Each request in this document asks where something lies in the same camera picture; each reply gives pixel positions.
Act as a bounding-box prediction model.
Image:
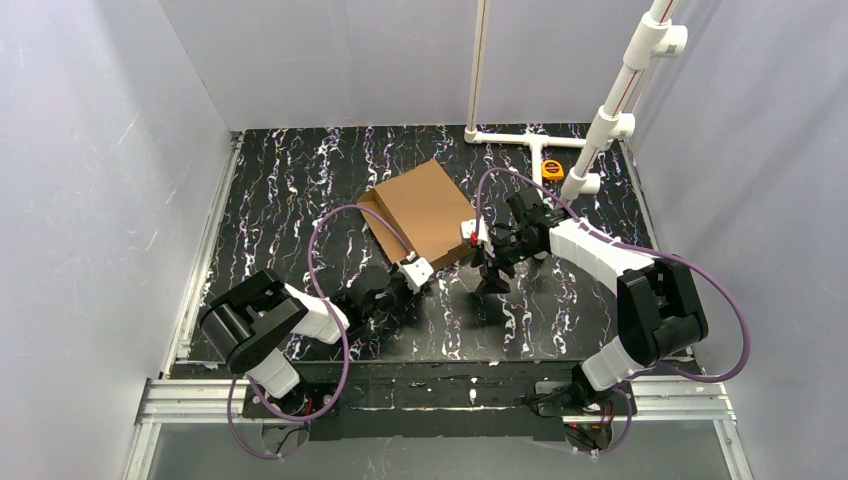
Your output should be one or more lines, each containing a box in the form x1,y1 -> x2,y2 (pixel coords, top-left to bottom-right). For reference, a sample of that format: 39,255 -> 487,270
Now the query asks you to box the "orange tape measure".
541,159 -> 565,182

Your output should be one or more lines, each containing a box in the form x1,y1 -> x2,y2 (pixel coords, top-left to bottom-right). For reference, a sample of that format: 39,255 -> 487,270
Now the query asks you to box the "brown cardboard box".
357,159 -> 475,271

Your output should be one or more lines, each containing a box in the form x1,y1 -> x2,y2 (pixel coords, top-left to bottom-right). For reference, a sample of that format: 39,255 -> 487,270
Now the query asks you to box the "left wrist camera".
397,251 -> 434,294

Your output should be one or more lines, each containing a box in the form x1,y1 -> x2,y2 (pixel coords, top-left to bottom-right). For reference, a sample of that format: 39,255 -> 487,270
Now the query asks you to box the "aluminium rail frame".
127,125 -> 749,479

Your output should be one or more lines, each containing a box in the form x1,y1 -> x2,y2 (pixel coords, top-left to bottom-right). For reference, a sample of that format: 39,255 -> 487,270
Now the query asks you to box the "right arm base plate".
524,380 -> 638,418

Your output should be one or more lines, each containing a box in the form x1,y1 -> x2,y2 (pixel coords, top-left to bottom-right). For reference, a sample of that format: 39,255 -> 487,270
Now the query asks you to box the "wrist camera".
460,217 -> 493,256
397,251 -> 434,294

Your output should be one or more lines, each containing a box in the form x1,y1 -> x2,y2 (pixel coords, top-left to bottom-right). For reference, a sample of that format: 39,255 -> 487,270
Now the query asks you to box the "white PVC pipe frame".
464,1 -> 688,201

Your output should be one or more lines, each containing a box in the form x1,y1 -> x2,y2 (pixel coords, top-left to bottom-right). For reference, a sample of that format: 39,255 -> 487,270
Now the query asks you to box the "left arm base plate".
245,366 -> 344,424

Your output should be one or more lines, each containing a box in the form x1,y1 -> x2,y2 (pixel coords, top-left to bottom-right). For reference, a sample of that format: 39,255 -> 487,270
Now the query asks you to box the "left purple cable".
226,203 -> 419,461

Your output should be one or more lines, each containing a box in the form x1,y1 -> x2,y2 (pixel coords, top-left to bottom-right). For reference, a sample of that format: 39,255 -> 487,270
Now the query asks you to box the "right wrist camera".
460,217 -> 493,256

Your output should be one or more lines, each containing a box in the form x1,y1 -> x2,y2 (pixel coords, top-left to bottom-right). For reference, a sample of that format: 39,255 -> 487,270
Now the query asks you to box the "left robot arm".
199,258 -> 434,399

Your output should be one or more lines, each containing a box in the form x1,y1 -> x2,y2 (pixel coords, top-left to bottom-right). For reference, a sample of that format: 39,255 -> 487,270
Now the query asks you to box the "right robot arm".
460,188 -> 709,408

